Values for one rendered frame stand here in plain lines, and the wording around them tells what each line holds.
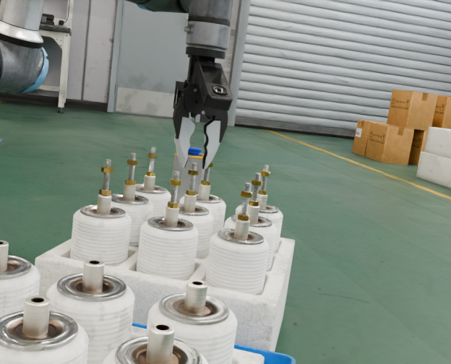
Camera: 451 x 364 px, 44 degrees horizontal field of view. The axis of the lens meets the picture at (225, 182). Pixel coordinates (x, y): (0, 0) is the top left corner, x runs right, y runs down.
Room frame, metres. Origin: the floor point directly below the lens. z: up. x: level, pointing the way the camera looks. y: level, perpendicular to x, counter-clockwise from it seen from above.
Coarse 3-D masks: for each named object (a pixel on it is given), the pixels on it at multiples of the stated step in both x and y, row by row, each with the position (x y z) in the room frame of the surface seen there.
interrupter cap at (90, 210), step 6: (84, 210) 0.91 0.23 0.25; (90, 210) 0.91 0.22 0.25; (96, 210) 0.93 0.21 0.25; (114, 210) 0.93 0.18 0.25; (120, 210) 0.94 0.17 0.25; (90, 216) 0.88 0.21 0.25; (96, 216) 0.88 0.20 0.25; (102, 216) 0.88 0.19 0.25; (108, 216) 0.88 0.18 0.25; (114, 216) 0.89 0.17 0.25; (120, 216) 0.90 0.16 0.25
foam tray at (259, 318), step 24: (288, 240) 1.15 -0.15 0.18; (48, 264) 0.85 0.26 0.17; (72, 264) 0.85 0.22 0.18; (288, 264) 1.01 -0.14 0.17; (48, 288) 0.85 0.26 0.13; (144, 288) 0.82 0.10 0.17; (168, 288) 0.82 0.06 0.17; (216, 288) 0.82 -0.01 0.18; (264, 288) 0.86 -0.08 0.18; (144, 312) 0.82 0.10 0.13; (240, 312) 0.80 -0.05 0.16; (264, 312) 0.79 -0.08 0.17; (240, 336) 0.80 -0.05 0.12; (264, 336) 0.79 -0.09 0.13
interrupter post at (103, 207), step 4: (100, 196) 0.91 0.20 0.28; (104, 196) 0.91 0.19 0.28; (108, 196) 0.91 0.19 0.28; (100, 200) 0.91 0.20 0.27; (104, 200) 0.91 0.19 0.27; (108, 200) 0.91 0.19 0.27; (100, 204) 0.91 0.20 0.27; (104, 204) 0.91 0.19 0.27; (108, 204) 0.91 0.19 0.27; (100, 208) 0.91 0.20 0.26; (104, 208) 0.91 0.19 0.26; (108, 208) 0.91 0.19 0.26; (100, 212) 0.91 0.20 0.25; (104, 212) 0.91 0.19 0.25; (108, 212) 0.91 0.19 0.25
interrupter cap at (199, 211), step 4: (180, 204) 1.04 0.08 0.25; (180, 208) 1.02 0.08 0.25; (196, 208) 1.03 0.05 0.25; (200, 208) 1.03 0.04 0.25; (204, 208) 1.03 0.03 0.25; (180, 212) 0.98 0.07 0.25; (184, 212) 0.98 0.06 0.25; (188, 212) 0.99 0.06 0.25; (192, 212) 0.99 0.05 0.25; (196, 212) 0.99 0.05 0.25; (200, 212) 1.00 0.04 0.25; (204, 212) 1.00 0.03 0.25; (208, 212) 1.00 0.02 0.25
